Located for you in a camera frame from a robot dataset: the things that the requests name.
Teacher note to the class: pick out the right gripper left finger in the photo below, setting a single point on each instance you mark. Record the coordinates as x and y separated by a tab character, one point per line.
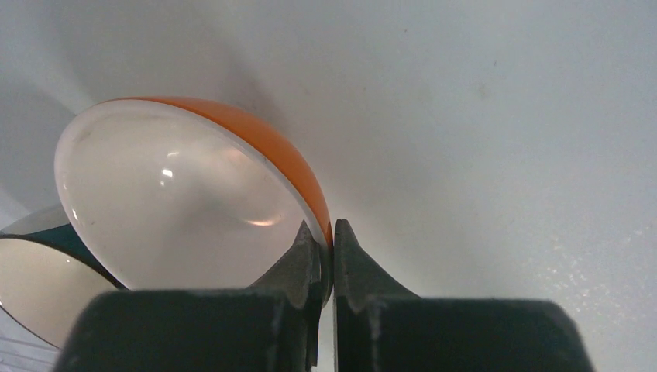
272	325

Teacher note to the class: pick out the teal blue bowl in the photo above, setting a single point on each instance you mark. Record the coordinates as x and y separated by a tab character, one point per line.
48	275

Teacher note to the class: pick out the orange bowl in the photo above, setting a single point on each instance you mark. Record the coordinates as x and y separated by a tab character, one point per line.
175	192

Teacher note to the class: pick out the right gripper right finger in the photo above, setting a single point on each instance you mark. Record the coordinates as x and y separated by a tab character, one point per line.
380	325

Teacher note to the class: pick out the white wire dish rack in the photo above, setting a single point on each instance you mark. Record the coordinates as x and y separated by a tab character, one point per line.
21	350

